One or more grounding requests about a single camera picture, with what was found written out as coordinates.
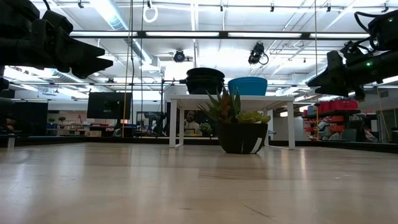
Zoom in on yellow stick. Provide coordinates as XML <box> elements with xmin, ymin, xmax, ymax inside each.
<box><xmin>376</xmin><ymin>86</ymin><xmax>389</xmax><ymax>142</ymax></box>

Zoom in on black overhead light bar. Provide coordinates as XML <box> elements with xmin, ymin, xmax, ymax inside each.
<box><xmin>70</xmin><ymin>30</ymin><xmax>371</xmax><ymax>40</ymax></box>

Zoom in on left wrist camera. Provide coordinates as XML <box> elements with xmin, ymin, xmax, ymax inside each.
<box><xmin>41</xmin><ymin>9</ymin><xmax>75</xmax><ymax>34</ymax></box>

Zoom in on dark storage rack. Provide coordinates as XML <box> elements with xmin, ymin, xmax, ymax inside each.
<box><xmin>301</xmin><ymin>99</ymin><xmax>363</xmax><ymax>142</ymax></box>

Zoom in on potted succulent plant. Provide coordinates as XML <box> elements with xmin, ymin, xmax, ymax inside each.
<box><xmin>196</xmin><ymin>88</ymin><xmax>272</xmax><ymax>155</ymax></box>

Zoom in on person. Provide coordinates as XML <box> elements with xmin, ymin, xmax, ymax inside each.
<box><xmin>183</xmin><ymin>110</ymin><xmax>202</xmax><ymax>136</ymax></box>

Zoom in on black aluminium table frame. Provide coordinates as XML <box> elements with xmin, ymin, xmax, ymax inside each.
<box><xmin>0</xmin><ymin>133</ymin><xmax>398</xmax><ymax>154</ymax></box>

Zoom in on black bowls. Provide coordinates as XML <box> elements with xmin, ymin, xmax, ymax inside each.
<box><xmin>187</xmin><ymin>81</ymin><xmax>224</xmax><ymax>95</ymax></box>

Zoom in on black ceiling camera with cable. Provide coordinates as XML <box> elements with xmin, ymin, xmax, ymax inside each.
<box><xmin>248</xmin><ymin>42</ymin><xmax>270</xmax><ymax>66</ymax></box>

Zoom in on white looped cable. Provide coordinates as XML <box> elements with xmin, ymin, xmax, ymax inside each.
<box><xmin>142</xmin><ymin>0</ymin><xmax>159</xmax><ymax>24</ymax></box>

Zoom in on red storage bins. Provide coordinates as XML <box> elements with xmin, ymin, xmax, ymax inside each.
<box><xmin>317</xmin><ymin>99</ymin><xmax>359</xmax><ymax>113</ymax></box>

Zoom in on black background monitor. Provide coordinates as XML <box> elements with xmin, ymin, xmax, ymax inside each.
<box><xmin>86</xmin><ymin>91</ymin><xmax>133</xmax><ymax>120</ymax></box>

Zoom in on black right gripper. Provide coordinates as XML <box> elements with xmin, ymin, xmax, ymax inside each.
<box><xmin>307</xmin><ymin>50</ymin><xmax>349</xmax><ymax>98</ymax></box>

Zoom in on white perforated metal shelf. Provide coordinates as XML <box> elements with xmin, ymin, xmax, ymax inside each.
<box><xmin>169</xmin><ymin>94</ymin><xmax>296</xmax><ymax>151</ymax></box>

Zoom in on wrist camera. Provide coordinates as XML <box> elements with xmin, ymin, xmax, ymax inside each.
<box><xmin>340</xmin><ymin>40</ymin><xmax>365</xmax><ymax>65</ymax></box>
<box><xmin>41</xmin><ymin>9</ymin><xmax>75</xmax><ymax>34</ymax></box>

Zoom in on yellow hanging rope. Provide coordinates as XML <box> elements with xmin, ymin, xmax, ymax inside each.
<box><xmin>121</xmin><ymin>0</ymin><xmax>130</xmax><ymax>138</ymax></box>

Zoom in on thin hanging cable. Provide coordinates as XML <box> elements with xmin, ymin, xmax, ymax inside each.
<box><xmin>314</xmin><ymin>0</ymin><xmax>319</xmax><ymax>138</ymax></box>

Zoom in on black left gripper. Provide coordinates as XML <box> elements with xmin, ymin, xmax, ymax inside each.
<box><xmin>30</xmin><ymin>19</ymin><xmax>114</xmax><ymax>80</ymax></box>

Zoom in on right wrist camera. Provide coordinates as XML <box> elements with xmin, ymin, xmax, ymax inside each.
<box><xmin>340</xmin><ymin>40</ymin><xmax>365</xmax><ymax>65</ymax></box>

